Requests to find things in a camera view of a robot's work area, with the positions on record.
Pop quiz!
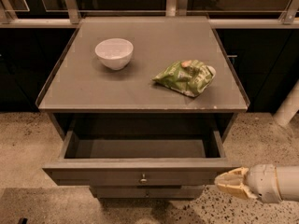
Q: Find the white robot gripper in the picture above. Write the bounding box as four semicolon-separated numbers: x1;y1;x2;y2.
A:
215;164;282;203

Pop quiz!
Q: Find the grey top drawer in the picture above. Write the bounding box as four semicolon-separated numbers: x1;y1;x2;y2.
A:
43;132;237;187

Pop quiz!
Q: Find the grey drawer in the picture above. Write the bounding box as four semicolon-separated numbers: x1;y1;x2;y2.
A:
43;132;237;187
90;186;204;199

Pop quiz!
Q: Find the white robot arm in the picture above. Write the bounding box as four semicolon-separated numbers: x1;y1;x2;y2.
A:
214;164;299;203

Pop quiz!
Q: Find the grey bottom drawer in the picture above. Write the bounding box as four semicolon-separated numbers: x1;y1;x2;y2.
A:
90;186;204;199

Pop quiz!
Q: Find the grey drawer cabinet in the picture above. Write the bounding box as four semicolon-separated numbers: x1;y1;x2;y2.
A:
35;15;250;141

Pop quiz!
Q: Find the green snack bag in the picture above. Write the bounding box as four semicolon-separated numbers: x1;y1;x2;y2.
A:
152;60;216;98

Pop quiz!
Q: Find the white ceramic bowl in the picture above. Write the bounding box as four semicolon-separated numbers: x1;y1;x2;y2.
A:
94;38;134;70

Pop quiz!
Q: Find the metal railing frame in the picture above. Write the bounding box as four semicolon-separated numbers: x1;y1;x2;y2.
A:
0;0;299;29

